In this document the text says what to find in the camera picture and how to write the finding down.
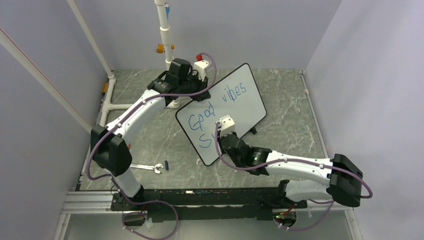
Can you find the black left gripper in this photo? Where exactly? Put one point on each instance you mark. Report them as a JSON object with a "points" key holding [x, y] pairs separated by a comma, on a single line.
{"points": [[202, 85]]}

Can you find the white whiteboard black frame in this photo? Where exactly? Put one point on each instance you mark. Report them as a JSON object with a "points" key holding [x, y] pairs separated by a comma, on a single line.
{"points": [[237, 95]]}

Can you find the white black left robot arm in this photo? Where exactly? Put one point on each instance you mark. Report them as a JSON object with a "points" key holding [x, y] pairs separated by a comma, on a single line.
{"points": [[109, 144]]}

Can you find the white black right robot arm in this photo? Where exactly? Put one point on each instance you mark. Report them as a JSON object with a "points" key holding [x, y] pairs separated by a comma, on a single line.
{"points": [[335, 179]]}

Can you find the yellow pipe clamp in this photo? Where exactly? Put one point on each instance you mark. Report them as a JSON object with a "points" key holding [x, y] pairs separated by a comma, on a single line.
{"points": [[160, 48]]}

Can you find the blue marker cap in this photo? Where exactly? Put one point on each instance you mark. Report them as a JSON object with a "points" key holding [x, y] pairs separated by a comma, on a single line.
{"points": [[166, 165]]}

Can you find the silver wrench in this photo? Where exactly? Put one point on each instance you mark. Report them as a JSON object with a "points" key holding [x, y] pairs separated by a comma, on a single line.
{"points": [[155, 168]]}

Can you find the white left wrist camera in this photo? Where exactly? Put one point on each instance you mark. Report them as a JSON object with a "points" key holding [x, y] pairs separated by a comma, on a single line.
{"points": [[202, 67]]}

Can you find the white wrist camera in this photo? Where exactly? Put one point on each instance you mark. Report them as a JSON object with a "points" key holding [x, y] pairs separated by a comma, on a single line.
{"points": [[226, 126], [202, 67]]}

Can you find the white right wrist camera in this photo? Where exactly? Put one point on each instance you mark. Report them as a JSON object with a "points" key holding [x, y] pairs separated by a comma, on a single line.
{"points": [[226, 126]]}

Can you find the aluminium extrusion frame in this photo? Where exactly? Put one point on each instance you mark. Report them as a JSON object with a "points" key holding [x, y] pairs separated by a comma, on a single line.
{"points": [[81, 202]]}

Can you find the white PVC pipe frame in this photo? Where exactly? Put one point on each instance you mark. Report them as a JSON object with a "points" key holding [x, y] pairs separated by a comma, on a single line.
{"points": [[106, 105]]}

